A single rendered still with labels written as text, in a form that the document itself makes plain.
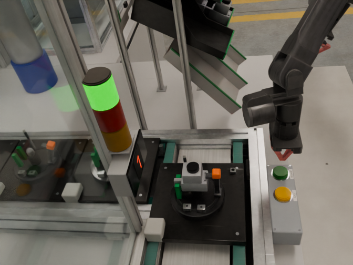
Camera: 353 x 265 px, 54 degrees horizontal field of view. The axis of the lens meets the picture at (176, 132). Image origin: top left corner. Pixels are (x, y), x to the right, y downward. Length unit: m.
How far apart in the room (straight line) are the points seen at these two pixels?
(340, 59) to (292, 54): 2.53
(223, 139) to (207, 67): 0.24
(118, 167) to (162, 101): 0.78
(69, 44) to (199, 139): 0.62
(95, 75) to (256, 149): 0.61
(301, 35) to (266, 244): 0.46
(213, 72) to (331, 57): 2.22
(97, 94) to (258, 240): 0.51
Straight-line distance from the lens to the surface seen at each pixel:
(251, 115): 0.75
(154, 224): 0.86
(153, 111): 1.36
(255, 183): 0.95
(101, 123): 0.61
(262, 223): 0.89
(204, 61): 1.14
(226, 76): 1.17
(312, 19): 0.76
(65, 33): 0.54
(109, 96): 0.57
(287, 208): 0.91
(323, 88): 1.44
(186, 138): 1.07
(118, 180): 0.65
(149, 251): 0.88
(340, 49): 3.41
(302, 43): 0.76
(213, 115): 1.30
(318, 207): 1.05
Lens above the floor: 1.71
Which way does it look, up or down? 43 degrees down
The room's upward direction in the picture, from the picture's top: 10 degrees counter-clockwise
